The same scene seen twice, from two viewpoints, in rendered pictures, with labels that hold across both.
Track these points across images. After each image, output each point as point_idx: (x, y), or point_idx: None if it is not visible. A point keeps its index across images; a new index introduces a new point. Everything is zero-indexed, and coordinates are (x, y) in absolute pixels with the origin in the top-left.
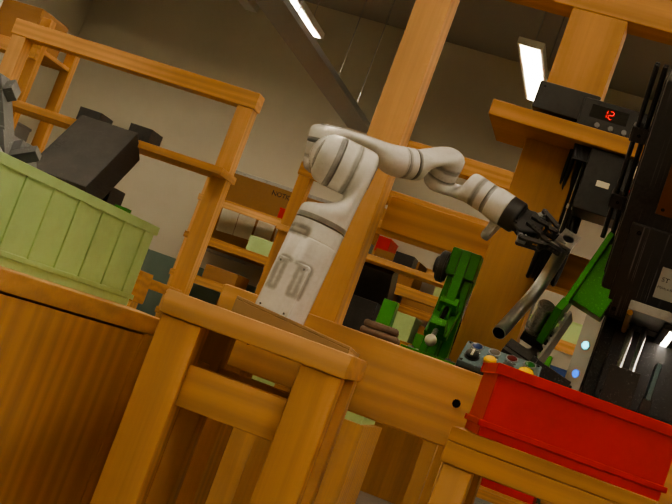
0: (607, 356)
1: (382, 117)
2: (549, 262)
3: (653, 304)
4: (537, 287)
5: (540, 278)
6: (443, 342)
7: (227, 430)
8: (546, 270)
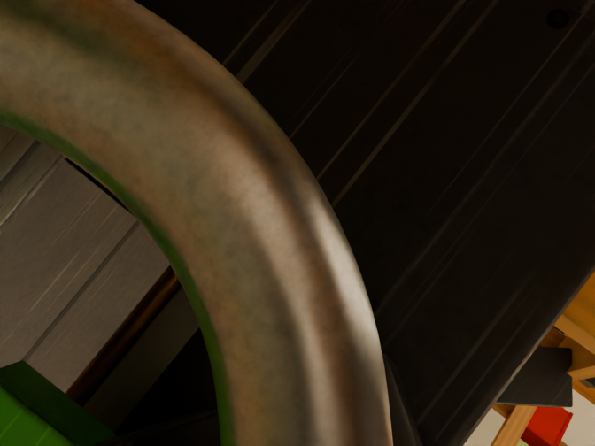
0: (72, 165)
1: None
2: (229, 387)
3: None
4: (0, 123)
5: (101, 173)
6: None
7: None
8: (181, 279)
